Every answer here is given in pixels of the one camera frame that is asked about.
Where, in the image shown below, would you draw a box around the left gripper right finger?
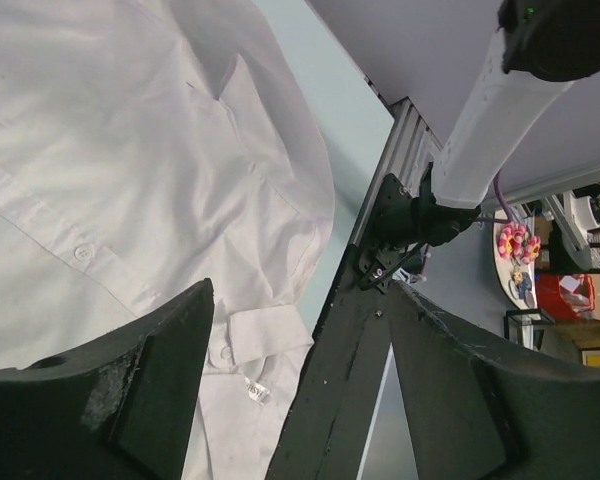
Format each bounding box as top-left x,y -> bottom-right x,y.
387,283 -> 600,479

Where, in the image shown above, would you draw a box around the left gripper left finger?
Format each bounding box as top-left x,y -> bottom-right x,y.
0,279 -> 214,479

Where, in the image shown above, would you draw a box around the white button-up shirt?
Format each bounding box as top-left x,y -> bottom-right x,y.
0,1 -> 334,479

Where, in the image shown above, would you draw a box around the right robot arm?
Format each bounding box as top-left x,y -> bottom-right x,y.
412,1 -> 600,246

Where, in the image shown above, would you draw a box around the round white tray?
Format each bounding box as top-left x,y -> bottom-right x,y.
492,210 -> 537,310

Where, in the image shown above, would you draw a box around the red box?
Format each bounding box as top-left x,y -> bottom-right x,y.
535,274 -> 598,324

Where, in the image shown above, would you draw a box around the pink flower ornaments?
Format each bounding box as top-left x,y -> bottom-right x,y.
497,222 -> 541,264

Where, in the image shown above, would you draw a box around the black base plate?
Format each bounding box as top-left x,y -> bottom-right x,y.
264,172 -> 431,480

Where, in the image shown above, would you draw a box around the aluminium frame rail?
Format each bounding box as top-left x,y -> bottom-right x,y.
349,97 -> 442,245

